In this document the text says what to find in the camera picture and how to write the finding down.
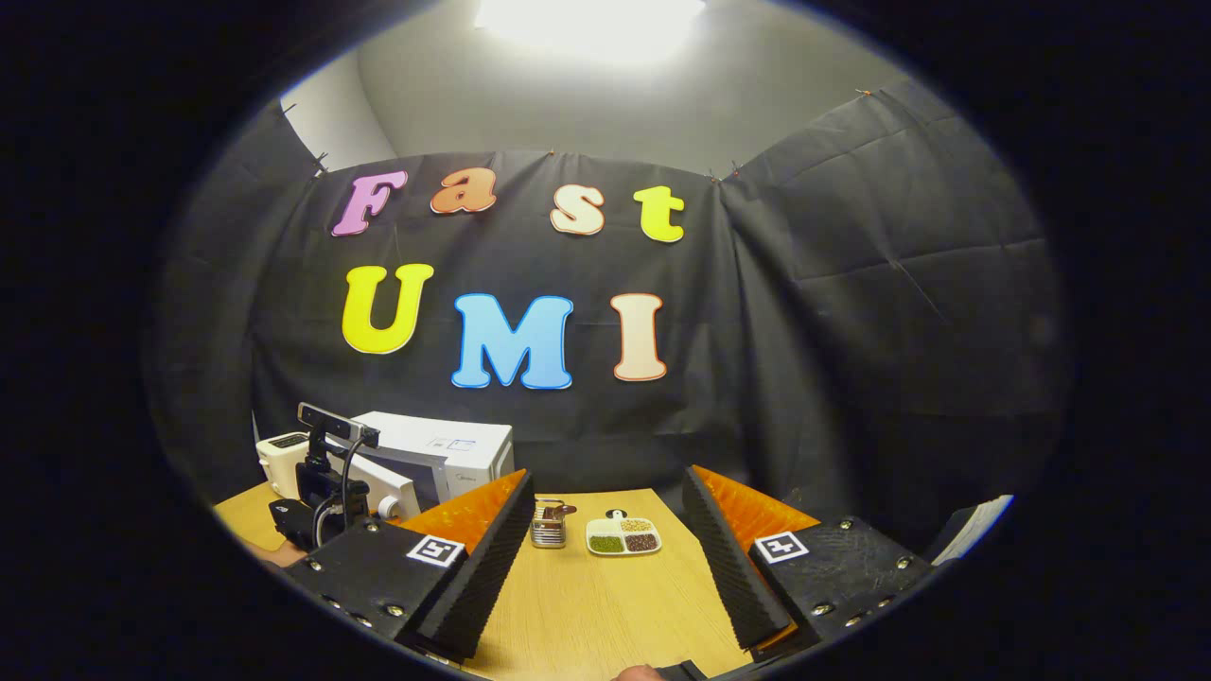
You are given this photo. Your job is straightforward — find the white divided dish with beans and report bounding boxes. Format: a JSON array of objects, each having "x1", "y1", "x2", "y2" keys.
[{"x1": 585, "y1": 509, "x2": 662, "y2": 556}]

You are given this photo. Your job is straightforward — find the ceiling light panel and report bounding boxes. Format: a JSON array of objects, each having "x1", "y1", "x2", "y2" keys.
[{"x1": 473, "y1": 0, "x2": 706, "y2": 62}]

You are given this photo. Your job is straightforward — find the white microwave oven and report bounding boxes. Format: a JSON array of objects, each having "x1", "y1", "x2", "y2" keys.
[{"x1": 326, "y1": 410, "x2": 517, "y2": 523}]

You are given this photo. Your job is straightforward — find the metal wire basket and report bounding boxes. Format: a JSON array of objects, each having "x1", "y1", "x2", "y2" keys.
[{"x1": 531, "y1": 498, "x2": 569, "y2": 550}]

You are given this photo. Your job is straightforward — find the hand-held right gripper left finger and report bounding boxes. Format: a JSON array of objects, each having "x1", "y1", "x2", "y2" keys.
[{"x1": 281, "y1": 470, "x2": 537, "y2": 663}]

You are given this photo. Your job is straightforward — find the white toaster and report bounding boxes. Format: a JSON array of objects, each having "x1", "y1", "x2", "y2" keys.
[{"x1": 255, "y1": 431, "x2": 313, "y2": 499}]

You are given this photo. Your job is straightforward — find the black cable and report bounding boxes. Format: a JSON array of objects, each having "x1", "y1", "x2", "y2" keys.
[{"x1": 312, "y1": 430, "x2": 372, "y2": 550}]

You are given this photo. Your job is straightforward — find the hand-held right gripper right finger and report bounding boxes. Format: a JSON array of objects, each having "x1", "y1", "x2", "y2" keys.
[{"x1": 683, "y1": 465, "x2": 938, "y2": 654}]

